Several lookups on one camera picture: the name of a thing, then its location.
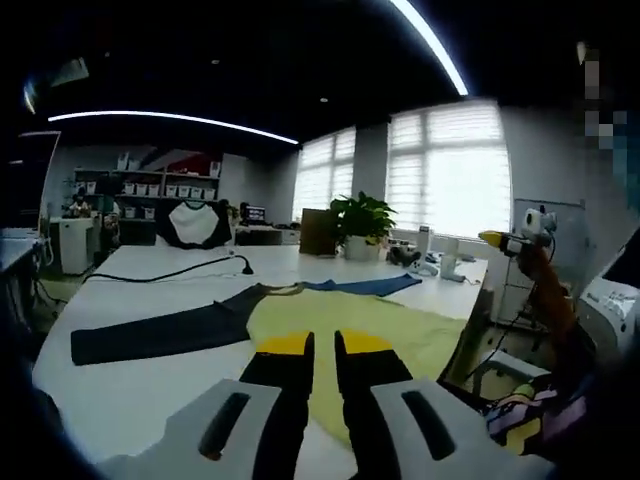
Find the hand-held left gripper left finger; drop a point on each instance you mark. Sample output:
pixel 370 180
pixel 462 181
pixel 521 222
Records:
pixel 285 365

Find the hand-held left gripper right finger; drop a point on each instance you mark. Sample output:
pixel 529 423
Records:
pixel 367 365

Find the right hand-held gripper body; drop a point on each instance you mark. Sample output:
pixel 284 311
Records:
pixel 537 227

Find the yellow blue black garment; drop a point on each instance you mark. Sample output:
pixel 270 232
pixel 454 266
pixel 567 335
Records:
pixel 350 315

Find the person's right hand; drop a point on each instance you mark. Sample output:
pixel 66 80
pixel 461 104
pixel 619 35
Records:
pixel 531 262

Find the white tumbler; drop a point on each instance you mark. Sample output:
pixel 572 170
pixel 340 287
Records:
pixel 450 257

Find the tall white bottle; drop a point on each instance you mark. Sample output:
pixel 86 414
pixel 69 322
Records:
pixel 424 242

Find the white game controller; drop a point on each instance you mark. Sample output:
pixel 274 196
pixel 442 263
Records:
pixel 424 268

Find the grey neck pillow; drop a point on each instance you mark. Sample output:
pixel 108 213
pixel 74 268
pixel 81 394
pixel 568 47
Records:
pixel 402 256

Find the white chest-worn device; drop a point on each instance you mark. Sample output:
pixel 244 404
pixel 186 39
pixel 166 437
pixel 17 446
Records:
pixel 610 305

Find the white chair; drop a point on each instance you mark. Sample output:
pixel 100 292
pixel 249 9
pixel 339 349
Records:
pixel 510 370

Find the brown cardboard box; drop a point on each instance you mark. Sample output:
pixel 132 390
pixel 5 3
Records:
pixel 317 232

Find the potted green plant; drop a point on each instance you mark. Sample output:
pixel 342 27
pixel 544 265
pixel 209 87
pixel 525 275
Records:
pixel 362 217

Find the computer monitor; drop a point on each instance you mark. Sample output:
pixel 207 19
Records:
pixel 255 214

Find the black and white shirt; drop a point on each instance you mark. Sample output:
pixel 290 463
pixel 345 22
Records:
pixel 192 222

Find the curved ceiling light strip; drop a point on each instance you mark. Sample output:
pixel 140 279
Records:
pixel 435 45

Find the storage shelf with white bins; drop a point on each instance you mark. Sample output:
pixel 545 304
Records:
pixel 150 187

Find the white cabinet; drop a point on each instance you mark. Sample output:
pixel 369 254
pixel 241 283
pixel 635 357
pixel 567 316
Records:
pixel 76 245

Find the straight ceiling light strip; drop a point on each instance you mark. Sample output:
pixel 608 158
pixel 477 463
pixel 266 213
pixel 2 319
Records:
pixel 175 120

